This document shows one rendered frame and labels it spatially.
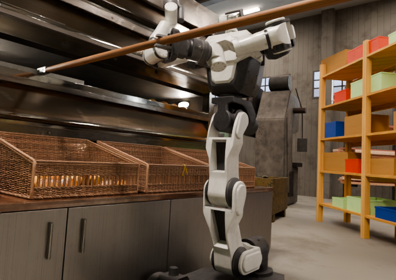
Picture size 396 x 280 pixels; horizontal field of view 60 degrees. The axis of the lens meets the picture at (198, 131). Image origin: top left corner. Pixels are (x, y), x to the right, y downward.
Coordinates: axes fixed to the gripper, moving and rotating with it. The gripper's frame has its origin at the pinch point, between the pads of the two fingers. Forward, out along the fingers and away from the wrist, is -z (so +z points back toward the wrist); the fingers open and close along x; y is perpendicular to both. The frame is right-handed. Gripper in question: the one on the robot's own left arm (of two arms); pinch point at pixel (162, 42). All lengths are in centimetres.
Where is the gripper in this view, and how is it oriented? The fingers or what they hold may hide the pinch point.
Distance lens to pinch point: 134.2
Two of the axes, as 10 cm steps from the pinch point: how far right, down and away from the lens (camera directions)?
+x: -0.9, 9.9, -0.8
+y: -4.4, 0.3, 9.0
